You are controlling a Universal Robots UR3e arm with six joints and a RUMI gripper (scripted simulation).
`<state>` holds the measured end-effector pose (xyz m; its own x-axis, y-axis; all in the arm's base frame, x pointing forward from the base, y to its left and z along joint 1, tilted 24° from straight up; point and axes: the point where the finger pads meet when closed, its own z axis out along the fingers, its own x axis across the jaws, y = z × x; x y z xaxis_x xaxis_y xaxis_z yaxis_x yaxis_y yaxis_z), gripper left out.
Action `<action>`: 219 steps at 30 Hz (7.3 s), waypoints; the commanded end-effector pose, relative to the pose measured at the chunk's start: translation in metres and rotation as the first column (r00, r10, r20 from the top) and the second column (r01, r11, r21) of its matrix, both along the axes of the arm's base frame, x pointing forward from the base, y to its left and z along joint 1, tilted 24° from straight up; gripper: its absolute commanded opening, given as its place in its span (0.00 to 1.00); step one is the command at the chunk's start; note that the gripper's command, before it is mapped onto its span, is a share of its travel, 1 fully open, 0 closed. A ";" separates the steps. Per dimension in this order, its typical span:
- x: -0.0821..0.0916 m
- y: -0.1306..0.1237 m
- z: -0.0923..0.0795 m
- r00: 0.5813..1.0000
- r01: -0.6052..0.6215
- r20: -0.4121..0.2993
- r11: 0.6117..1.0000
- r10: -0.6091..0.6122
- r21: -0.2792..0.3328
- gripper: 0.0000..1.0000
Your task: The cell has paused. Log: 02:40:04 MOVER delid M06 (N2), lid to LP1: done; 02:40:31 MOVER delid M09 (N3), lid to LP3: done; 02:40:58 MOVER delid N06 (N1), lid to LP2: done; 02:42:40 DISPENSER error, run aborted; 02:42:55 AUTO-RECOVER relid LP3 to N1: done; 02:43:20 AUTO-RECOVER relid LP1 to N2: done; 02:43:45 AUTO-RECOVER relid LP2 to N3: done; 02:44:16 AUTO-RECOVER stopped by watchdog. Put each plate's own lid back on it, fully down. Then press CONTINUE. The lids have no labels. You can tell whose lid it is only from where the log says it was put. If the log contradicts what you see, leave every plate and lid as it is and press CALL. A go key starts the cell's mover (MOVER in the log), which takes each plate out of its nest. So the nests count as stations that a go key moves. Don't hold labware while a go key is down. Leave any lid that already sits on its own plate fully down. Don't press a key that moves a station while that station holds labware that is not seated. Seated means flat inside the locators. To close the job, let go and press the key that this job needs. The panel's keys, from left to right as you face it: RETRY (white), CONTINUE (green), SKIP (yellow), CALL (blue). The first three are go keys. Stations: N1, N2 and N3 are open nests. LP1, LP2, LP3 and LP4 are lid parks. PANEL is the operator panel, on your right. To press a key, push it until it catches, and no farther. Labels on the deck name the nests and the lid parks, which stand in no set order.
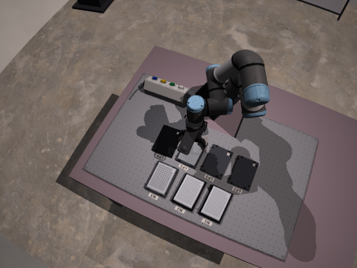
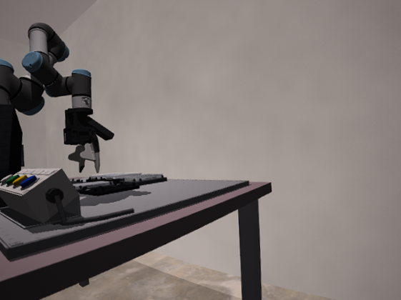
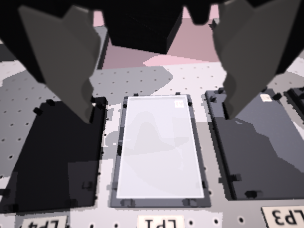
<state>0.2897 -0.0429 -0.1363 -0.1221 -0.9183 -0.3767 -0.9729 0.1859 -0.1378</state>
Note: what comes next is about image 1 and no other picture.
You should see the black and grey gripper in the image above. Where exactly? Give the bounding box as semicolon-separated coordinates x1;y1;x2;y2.
178;118;208;153

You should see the grey control panel with coloured buttons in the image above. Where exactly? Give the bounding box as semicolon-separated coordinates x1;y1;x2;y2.
129;76;189;106

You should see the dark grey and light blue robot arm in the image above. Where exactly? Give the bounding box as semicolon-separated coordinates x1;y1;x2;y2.
177;49;270;155

